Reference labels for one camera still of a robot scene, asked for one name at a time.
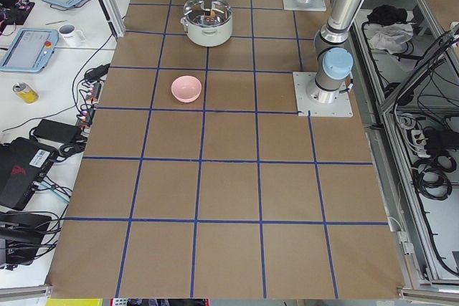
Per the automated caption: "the black cloth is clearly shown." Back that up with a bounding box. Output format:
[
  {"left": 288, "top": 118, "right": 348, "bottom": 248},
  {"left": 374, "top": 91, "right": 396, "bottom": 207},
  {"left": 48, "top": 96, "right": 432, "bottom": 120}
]
[{"left": 367, "top": 4, "right": 407, "bottom": 26}]

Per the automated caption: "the pink plastic bowl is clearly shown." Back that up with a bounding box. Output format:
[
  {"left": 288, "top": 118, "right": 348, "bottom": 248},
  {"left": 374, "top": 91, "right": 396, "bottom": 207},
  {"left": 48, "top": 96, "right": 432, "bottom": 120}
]
[{"left": 171, "top": 75, "right": 202, "bottom": 103}]

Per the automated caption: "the black power brick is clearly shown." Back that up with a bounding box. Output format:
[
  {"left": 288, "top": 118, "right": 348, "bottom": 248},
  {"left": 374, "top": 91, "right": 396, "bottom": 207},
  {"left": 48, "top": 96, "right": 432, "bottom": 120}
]
[{"left": 33, "top": 119, "right": 82, "bottom": 143}]

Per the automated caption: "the lower teach pendant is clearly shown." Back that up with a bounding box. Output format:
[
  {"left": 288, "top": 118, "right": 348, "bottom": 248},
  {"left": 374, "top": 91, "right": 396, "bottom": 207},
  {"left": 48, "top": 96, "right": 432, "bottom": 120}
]
[{"left": 1, "top": 28, "right": 60, "bottom": 73}]

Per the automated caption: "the white crumpled cloth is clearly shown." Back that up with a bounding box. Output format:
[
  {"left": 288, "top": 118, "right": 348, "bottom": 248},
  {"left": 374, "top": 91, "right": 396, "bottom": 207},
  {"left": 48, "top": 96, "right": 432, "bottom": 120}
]
[{"left": 369, "top": 24, "right": 414, "bottom": 54}]

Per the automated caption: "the yellow drink can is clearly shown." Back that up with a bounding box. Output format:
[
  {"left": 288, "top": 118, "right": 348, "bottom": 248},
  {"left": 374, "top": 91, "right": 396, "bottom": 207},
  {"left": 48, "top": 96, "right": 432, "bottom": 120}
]
[{"left": 12, "top": 82, "right": 39, "bottom": 104}]

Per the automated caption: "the white mug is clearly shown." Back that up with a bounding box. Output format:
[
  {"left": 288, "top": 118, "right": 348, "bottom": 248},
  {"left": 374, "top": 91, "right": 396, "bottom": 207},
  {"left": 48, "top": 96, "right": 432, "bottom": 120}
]
[{"left": 58, "top": 24, "right": 86, "bottom": 47}]

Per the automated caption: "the pale green electric pot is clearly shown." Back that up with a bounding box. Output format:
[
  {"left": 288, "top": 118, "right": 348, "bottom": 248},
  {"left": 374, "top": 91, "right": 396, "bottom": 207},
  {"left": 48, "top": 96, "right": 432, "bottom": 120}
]
[{"left": 181, "top": 0, "right": 233, "bottom": 47}]

